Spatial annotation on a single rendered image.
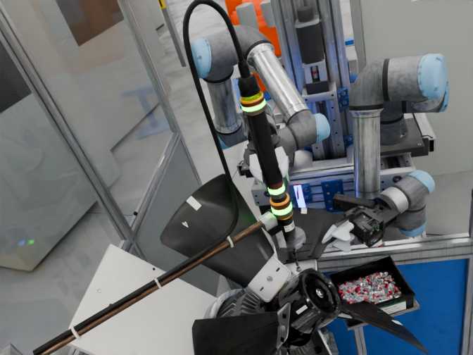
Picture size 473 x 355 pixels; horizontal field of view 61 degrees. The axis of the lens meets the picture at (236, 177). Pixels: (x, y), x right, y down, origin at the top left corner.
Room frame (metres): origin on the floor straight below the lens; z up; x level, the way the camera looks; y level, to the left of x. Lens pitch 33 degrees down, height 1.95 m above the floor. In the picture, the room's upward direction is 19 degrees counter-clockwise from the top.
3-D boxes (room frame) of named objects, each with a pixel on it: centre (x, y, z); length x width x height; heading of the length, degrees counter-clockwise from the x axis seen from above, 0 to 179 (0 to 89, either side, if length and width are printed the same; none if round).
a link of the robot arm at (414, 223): (0.84, -0.44, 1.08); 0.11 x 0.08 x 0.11; 55
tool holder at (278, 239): (0.67, -0.06, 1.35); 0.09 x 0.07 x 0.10; 108
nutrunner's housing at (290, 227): (0.67, -0.07, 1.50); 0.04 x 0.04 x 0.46
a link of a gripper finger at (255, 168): (0.69, -0.05, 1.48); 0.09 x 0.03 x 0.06; 165
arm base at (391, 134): (1.32, -0.63, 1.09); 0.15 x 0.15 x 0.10
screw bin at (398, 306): (0.80, -0.29, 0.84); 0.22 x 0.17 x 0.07; 88
